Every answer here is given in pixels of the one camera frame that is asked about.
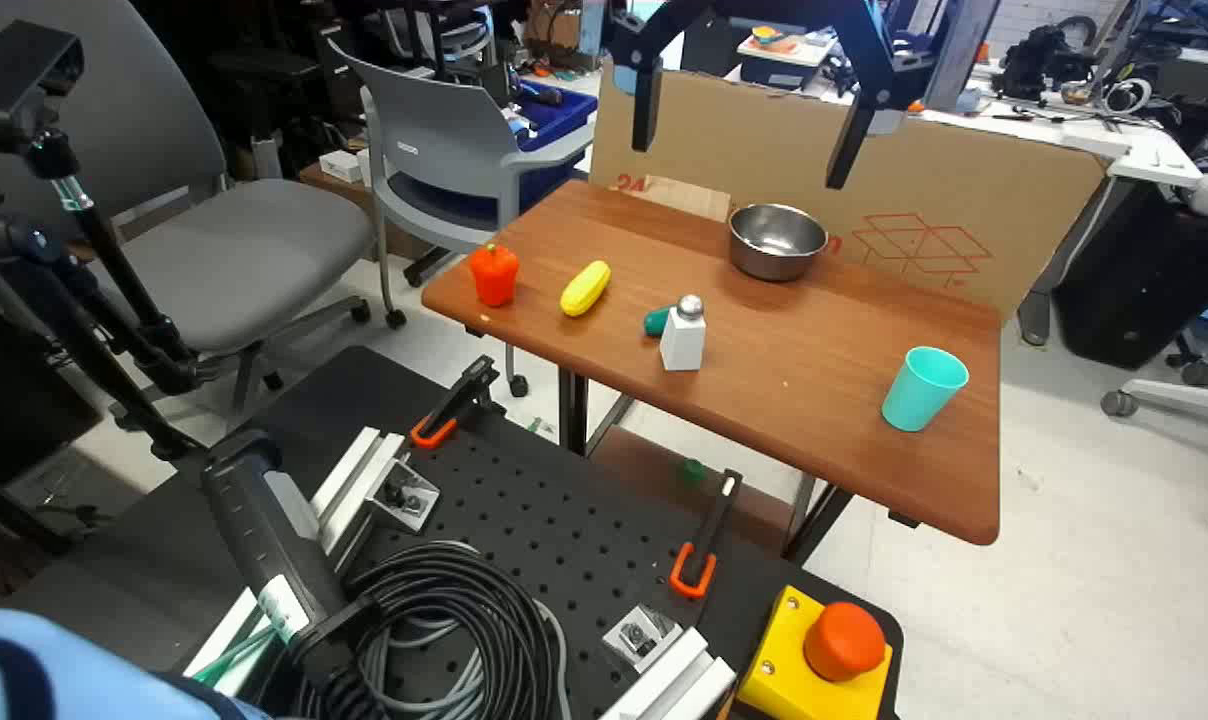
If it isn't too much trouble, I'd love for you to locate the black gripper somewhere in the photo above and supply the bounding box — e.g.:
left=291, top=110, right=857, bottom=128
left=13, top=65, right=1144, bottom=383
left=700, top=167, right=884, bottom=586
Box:
left=605, top=0, right=926, bottom=187

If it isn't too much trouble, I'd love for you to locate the white salt cellar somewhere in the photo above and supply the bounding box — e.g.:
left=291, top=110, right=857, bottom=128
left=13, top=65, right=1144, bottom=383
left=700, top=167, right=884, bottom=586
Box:
left=660, top=297, right=709, bottom=373

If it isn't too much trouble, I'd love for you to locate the steel bowl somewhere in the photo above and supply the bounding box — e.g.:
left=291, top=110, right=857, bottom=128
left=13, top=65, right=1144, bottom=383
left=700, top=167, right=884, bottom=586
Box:
left=729, top=205, right=827, bottom=284

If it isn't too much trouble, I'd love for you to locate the green plastic cucumber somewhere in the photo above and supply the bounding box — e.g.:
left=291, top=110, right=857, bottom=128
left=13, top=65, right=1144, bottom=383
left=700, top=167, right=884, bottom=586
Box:
left=646, top=309, right=668, bottom=340

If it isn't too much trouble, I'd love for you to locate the yellow plastic corn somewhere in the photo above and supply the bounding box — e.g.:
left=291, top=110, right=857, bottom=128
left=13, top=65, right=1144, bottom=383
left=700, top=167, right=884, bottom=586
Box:
left=559, top=261, right=611, bottom=316

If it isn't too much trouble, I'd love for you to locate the cardboard sheet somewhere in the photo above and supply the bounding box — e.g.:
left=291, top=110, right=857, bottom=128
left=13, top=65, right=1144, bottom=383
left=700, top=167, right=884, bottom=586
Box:
left=591, top=71, right=1110, bottom=316

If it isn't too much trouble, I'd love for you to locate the wooden table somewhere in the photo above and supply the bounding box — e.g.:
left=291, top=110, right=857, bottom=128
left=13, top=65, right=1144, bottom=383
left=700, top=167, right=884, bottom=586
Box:
left=420, top=185, right=999, bottom=542

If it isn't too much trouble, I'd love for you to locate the orange plastic pepper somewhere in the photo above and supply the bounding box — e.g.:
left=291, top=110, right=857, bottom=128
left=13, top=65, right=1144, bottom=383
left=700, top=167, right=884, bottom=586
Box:
left=469, top=244, right=519, bottom=309

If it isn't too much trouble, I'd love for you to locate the light grey plastic chair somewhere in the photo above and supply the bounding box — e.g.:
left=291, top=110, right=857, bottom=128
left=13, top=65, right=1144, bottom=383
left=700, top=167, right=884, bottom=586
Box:
left=325, top=34, right=602, bottom=332

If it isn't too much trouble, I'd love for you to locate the teal plastic cup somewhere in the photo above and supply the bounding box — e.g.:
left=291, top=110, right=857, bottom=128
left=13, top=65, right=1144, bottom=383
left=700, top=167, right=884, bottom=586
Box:
left=881, top=344, right=972, bottom=433

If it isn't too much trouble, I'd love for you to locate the black orange clamp left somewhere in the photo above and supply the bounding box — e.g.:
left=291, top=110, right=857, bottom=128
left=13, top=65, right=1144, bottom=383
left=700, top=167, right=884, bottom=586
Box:
left=409, top=354, right=498, bottom=451

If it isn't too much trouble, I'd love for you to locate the black orange clamp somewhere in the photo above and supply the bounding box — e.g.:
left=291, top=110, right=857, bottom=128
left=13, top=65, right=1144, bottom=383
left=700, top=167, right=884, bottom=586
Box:
left=668, top=469, right=741, bottom=598
left=409, top=354, right=498, bottom=451

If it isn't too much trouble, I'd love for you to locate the black perforated board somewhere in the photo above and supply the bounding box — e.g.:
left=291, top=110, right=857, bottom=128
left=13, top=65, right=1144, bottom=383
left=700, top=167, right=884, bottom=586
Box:
left=0, top=344, right=908, bottom=720

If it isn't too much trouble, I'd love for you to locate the black orange clamp right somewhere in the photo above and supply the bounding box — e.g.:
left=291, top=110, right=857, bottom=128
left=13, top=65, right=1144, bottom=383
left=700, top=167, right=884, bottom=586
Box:
left=668, top=469, right=741, bottom=598

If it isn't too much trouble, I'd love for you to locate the grey office chair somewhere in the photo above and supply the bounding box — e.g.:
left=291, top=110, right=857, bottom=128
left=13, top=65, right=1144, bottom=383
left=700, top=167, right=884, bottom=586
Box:
left=0, top=0, right=378, bottom=393

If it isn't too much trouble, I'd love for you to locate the yellow emergency stop box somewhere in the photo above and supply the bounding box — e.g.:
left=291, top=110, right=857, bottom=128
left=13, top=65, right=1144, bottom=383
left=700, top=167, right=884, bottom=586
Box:
left=738, top=582, right=896, bottom=720

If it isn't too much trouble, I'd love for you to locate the coiled black cable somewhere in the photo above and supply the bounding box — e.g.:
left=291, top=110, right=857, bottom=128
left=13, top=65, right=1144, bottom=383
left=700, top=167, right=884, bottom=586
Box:
left=291, top=536, right=577, bottom=720

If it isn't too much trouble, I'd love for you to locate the black camera tripod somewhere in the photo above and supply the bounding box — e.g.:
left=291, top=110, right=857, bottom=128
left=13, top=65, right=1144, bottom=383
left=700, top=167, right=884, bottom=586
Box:
left=0, top=14, right=210, bottom=557

